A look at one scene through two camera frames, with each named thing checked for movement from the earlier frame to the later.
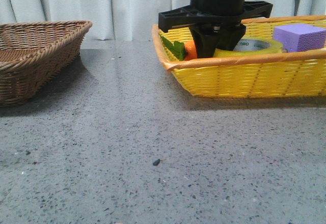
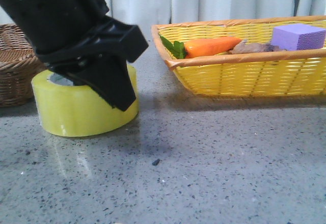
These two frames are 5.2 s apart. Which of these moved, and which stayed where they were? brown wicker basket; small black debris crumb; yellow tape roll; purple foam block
Moved: yellow tape roll
Stayed: small black debris crumb; purple foam block; brown wicker basket
